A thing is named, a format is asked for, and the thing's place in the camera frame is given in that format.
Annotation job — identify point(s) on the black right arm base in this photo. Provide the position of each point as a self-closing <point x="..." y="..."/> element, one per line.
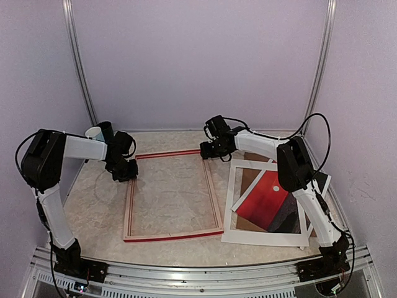
<point x="319" y="267"/>

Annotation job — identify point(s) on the left aluminium corner post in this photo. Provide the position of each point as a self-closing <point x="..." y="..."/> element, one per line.
<point x="78" y="63"/>

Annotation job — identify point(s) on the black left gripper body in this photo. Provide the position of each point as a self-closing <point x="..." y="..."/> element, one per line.
<point x="122" y="171"/>

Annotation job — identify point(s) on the aluminium corner post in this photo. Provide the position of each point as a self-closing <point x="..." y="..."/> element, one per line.
<point x="323" y="54"/>
<point x="78" y="63"/>

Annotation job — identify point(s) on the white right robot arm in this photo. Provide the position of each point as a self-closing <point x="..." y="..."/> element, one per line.
<point x="296" y="175"/>

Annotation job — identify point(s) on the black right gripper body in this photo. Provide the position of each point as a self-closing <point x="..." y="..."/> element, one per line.
<point x="214" y="151"/>

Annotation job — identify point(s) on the light blue mug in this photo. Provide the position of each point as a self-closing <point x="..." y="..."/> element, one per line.
<point x="95" y="133"/>

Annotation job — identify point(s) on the red and black photo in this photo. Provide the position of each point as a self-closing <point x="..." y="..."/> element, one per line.
<point x="259" y="211"/>

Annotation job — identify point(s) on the aluminium front rail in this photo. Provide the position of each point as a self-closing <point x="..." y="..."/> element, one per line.
<point x="137" y="280"/>

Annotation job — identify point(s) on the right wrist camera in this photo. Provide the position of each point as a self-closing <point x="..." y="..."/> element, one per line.
<point x="208" y="133"/>

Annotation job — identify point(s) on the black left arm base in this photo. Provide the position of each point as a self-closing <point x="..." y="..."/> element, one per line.
<point x="88" y="270"/>

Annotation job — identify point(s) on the dark green mug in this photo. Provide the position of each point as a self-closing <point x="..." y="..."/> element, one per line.
<point x="107" y="131"/>

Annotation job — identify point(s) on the white photo mat border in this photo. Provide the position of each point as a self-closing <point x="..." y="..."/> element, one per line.
<point x="246" y="237"/>

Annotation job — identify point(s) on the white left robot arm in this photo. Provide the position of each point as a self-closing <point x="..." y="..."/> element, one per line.
<point x="41" y="169"/>

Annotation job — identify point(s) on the brown cardboard backing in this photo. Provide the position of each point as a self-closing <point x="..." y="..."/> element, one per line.
<point x="267" y="206"/>

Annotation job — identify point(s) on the right aluminium corner post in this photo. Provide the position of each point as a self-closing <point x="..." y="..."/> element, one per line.
<point x="323" y="54"/>

